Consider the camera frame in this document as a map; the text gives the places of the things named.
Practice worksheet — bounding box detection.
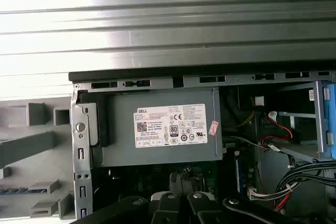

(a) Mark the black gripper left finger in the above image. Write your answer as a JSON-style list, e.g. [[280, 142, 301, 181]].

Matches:
[[75, 191, 182, 224]]

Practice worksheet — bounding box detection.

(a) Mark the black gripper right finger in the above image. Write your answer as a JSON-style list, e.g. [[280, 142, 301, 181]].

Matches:
[[186, 191, 336, 224]]

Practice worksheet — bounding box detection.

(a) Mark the blue RAM stick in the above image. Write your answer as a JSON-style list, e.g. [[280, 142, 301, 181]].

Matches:
[[235, 154, 244, 195]]

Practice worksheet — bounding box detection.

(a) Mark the dark green motherboard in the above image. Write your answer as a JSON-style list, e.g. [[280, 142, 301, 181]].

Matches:
[[91, 162, 259, 209]]

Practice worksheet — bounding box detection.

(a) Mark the grey power supply unit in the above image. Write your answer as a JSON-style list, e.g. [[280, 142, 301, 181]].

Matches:
[[101, 89, 224, 168]]

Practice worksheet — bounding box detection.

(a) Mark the black open PC case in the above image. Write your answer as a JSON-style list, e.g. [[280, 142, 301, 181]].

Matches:
[[67, 69, 336, 224]]

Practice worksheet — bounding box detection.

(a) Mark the grey parts rack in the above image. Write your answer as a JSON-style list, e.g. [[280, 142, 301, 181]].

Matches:
[[0, 95, 77, 221]]

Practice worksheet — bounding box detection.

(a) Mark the grey drive cage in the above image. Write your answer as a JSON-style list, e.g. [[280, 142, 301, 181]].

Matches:
[[272, 78, 330, 163]]

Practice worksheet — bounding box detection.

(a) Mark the blue disk carrier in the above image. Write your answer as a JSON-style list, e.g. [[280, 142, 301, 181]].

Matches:
[[322, 81, 336, 161]]

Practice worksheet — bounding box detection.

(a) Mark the yellow wire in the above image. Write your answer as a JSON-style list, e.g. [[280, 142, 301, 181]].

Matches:
[[224, 107, 257, 130]]

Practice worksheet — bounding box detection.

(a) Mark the black cable bundle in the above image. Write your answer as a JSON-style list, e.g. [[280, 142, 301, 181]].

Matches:
[[272, 161, 336, 210]]

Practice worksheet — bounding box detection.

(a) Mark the red and black wire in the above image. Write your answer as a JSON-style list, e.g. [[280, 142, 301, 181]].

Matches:
[[258, 125, 293, 147]]

